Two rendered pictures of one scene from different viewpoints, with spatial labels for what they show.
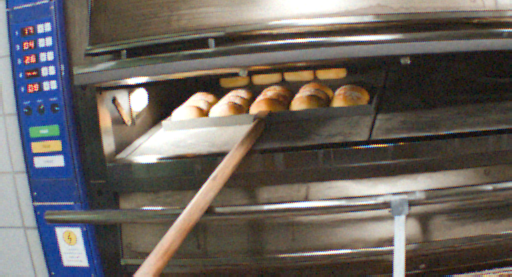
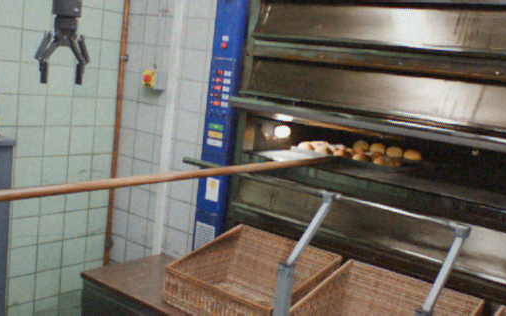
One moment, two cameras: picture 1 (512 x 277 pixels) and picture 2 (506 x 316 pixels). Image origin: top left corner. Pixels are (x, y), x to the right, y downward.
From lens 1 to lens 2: 1.01 m
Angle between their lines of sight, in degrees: 25
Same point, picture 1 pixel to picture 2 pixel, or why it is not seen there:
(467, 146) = (411, 196)
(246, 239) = (291, 208)
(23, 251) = (189, 186)
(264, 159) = (310, 170)
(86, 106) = (240, 121)
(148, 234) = (250, 193)
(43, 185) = (208, 154)
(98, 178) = (236, 158)
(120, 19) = (264, 81)
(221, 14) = (308, 92)
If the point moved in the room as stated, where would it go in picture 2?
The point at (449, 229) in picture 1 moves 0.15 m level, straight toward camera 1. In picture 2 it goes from (390, 240) to (372, 246)
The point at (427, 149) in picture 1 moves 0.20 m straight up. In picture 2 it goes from (388, 190) to (395, 140)
